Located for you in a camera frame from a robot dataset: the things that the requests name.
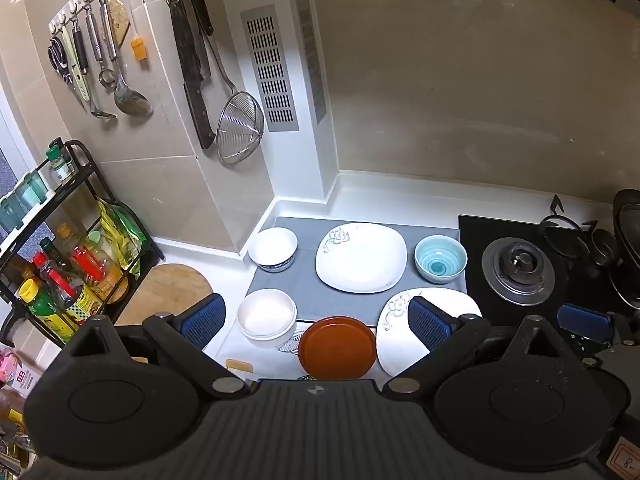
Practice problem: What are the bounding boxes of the green white peeler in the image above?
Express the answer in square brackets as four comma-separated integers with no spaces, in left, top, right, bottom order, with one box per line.
[62,25,92,112]

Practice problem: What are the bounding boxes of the black handled scissors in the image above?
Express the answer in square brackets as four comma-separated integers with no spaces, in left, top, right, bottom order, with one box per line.
[48,35,77,92]

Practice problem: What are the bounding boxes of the oil bottle with red label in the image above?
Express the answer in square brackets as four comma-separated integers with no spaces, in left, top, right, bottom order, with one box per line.
[70,240,128,306]

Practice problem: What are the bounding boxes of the green yellow snack bag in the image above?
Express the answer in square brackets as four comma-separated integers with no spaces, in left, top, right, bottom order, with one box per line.
[96,198,147,282]

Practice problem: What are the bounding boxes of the grey table mat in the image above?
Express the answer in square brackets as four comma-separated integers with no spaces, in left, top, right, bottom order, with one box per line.
[244,216,468,325]

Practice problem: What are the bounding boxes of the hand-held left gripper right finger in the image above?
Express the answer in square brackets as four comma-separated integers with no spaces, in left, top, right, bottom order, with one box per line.
[380,295,572,402]

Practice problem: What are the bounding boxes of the dark cleaver with brown handle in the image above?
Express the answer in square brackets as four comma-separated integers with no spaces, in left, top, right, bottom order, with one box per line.
[166,0,217,151]

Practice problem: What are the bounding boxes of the red cap sauce bottle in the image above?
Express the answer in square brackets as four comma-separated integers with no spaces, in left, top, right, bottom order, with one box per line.
[32,252,85,312]

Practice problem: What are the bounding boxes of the steel mesh strainer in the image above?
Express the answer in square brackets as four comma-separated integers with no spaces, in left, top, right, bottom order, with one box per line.
[188,0,266,166]

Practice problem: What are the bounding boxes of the spice jar with green lid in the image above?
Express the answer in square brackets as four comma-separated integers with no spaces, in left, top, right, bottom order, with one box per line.
[47,142,77,184]

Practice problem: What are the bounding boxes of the brown round plate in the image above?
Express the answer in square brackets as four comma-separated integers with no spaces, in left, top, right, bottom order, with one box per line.
[298,316,378,381]

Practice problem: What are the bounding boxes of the pink package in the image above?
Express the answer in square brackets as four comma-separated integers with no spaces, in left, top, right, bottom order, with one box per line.
[0,349,45,397]

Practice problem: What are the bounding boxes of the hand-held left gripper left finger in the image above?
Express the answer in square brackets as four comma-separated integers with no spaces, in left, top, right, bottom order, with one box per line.
[64,292,252,403]

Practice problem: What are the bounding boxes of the teal storage jar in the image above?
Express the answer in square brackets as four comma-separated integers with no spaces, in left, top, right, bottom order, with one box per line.
[0,192,26,234]
[15,169,52,207]

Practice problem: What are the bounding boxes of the black glass gas stove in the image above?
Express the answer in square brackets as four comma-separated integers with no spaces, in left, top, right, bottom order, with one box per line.
[457,214,640,348]

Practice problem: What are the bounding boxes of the grey side vent grille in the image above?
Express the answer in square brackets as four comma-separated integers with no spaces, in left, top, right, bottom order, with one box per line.
[294,0,329,125]

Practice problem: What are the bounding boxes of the black metal storage rack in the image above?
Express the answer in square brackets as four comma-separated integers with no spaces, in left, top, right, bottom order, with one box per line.
[0,139,166,347]

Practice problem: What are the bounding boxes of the black wok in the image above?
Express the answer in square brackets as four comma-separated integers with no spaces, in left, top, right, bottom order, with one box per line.
[612,188,640,312]

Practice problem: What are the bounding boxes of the steel handled kitchen utensil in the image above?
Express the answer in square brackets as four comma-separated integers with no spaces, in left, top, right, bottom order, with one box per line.
[84,5,117,92]

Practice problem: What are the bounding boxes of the round metal stove burner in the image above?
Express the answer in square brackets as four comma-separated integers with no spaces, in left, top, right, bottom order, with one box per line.
[481,237,557,307]

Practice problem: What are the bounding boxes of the black handled steel ladle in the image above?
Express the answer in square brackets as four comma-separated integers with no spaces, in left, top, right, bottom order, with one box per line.
[70,19,119,122]

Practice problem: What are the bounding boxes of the black wire pot support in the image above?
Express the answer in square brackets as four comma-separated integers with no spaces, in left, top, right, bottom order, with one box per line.
[538,194,598,262]

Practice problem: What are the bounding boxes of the wooden spatula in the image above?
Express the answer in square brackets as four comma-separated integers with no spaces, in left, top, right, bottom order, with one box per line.
[107,0,133,50]

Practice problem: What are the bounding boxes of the yellow cap green bottle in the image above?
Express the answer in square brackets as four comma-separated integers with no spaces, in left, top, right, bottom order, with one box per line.
[18,277,82,345]

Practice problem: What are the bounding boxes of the large steel serving spoon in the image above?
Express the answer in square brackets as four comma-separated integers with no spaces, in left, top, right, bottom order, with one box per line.
[97,0,154,119]

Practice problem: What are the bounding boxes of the white vent grille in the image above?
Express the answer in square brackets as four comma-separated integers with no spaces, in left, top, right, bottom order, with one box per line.
[240,5,301,133]

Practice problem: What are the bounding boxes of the white square floral plate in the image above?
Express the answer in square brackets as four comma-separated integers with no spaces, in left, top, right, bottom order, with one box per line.
[314,222,408,294]
[376,287,483,379]

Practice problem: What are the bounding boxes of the dark bottle with green cap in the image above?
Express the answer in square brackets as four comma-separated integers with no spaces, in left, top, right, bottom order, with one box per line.
[39,237,72,273]

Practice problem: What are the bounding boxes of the light blue ceramic bowl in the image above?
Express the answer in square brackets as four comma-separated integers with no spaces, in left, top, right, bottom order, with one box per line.
[414,235,468,285]

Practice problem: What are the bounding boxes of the white bowl with blue rim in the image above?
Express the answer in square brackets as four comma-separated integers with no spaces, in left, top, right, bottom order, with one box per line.
[248,227,299,274]

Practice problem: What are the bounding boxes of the small dark stove burner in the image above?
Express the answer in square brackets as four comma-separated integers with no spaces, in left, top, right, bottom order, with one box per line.
[590,229,619,267]

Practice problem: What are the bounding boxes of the wooden cutting board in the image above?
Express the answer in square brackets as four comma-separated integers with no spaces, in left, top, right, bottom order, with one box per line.
[114,263,214,328]

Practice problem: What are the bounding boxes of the orange silicone brush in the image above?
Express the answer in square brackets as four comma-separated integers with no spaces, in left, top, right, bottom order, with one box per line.
[127,0,150,69]

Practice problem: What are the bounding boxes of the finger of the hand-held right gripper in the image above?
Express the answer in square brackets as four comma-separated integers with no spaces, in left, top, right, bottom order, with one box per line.
[557,303,640,347]

